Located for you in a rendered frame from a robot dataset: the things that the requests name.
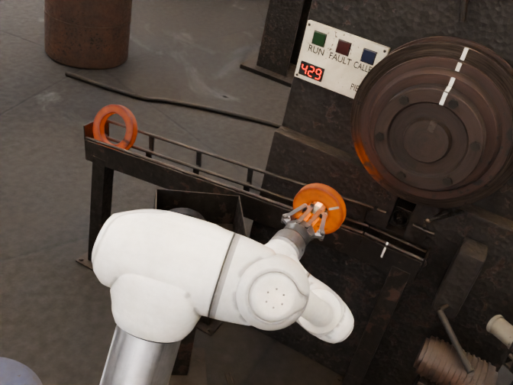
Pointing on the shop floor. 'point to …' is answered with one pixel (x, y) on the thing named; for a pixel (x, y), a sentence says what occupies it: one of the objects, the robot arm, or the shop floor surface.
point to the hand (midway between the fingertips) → (320, 204)
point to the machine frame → (406, 23)
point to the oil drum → (88, 32)
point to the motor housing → (450, 366)
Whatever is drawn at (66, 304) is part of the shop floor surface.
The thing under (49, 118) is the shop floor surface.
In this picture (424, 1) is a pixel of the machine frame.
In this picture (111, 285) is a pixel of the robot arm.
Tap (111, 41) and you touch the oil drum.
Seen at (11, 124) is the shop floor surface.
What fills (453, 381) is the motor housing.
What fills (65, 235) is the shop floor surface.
